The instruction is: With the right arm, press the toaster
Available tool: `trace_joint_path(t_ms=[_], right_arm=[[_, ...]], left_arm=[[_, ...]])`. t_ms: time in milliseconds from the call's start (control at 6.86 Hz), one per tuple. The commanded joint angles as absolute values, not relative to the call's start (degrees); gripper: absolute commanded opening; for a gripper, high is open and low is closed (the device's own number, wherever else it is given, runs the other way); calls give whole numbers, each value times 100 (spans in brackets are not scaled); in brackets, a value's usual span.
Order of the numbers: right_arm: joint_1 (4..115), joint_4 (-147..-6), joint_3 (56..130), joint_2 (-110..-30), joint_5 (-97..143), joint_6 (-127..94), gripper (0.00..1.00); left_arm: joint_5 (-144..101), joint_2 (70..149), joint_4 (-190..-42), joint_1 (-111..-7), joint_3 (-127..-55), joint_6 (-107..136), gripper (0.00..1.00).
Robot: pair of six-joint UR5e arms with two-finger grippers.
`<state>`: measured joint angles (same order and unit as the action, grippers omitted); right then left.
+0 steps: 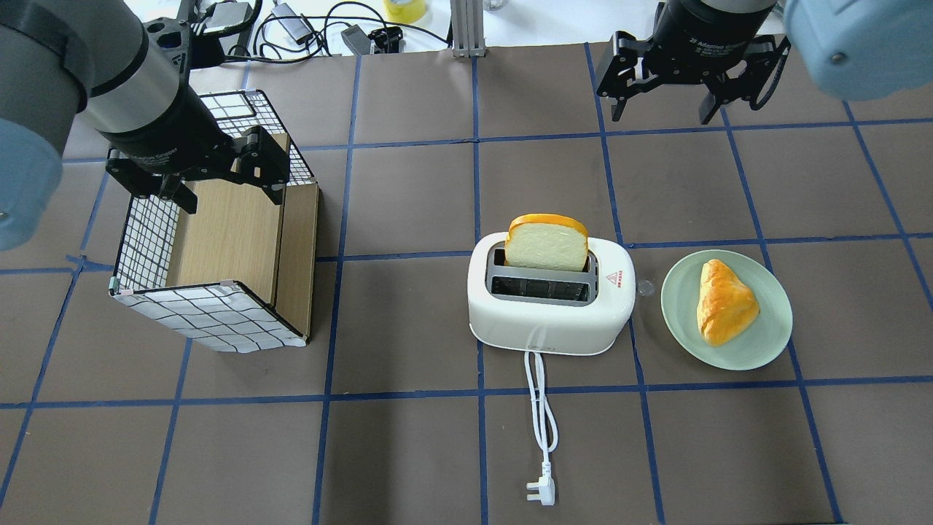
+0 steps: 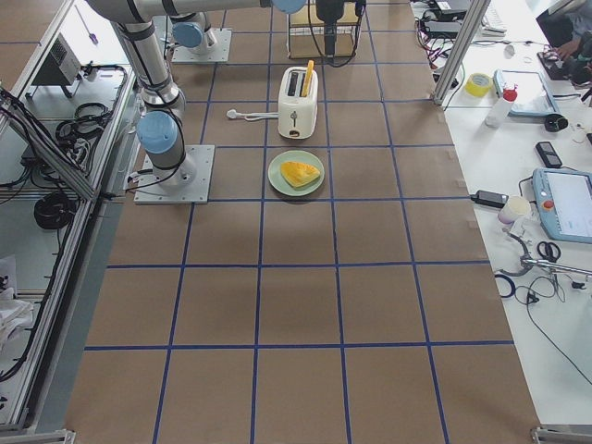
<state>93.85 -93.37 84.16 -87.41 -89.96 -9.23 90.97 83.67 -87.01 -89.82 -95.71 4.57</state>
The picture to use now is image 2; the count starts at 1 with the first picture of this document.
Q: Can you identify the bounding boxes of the black cable coil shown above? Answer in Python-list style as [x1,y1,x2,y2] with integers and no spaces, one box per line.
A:
[33,191,71,230]

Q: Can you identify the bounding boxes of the white bottle red cap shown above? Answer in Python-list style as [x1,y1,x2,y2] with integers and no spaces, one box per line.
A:
[484,86,518,129]

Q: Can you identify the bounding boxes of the yellow toast slice in toaster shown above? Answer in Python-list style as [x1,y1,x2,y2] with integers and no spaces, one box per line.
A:
[301,59,315,97]

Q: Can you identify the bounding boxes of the white toaster plug cable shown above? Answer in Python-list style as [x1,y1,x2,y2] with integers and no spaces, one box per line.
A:
[226,108,280,123]

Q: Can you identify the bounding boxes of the black power adapter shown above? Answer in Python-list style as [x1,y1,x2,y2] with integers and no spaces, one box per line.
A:
[470,190,509,209]

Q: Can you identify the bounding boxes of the green plate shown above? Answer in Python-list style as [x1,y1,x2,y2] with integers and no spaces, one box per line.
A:
[267,150,325,196]

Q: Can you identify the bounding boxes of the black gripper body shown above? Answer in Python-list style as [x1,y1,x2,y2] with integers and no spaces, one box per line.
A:
[315,0,343,56]

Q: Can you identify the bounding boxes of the grey control box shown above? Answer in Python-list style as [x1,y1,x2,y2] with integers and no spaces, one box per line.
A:
[31,33,81,98]

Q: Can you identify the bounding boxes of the white toaster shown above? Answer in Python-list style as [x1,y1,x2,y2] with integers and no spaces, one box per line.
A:
[277,67,318,140]

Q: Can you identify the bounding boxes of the black scissors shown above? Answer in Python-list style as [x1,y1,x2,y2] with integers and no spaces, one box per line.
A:
[536,241,561,263]

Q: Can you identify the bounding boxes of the black phone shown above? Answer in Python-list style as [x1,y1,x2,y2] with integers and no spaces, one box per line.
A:
[536,142,562,168]

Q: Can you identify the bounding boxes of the wire shelf rack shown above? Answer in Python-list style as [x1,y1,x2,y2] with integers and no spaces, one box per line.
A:
[287,1,366,66]

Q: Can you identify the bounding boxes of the aluminium frame post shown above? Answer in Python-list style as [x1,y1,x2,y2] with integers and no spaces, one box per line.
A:
[432,0,490,105]

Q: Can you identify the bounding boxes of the yellow bread slice on plate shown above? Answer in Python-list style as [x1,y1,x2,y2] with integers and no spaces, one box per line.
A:
[280,161,321,189]

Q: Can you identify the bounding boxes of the white paper cup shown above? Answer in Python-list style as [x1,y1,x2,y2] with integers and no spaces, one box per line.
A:
[498,195,531,225]

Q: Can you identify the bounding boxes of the blue tablet case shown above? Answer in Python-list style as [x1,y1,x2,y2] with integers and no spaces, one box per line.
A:
[493,69,560,117]

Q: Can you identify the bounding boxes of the yellow tape roll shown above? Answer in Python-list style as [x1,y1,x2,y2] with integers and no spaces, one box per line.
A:
[464,73,493,97]

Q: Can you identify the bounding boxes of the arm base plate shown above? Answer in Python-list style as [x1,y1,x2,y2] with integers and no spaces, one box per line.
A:
[134,145,216,204]
[172,24,232,65]

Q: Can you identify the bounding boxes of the blue teach pendant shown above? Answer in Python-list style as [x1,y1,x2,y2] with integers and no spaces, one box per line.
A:
[532,168,591,244]

